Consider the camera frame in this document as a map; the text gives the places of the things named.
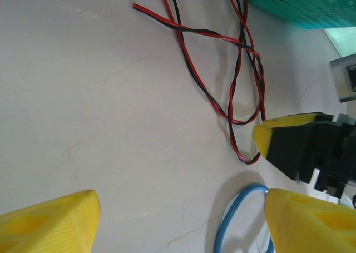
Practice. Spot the green plastic mesh basket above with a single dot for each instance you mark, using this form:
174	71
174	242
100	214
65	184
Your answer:
300	8

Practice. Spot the mint green zip pouch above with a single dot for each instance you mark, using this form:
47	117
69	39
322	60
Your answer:
342	39

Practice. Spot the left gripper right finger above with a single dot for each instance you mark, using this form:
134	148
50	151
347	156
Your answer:
311	228

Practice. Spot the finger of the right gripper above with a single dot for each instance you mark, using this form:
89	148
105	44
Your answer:
289	147

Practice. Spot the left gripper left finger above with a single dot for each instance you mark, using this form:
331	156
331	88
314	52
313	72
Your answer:
55	225

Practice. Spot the blue tube stethoscope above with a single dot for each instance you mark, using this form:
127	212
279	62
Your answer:
222	222

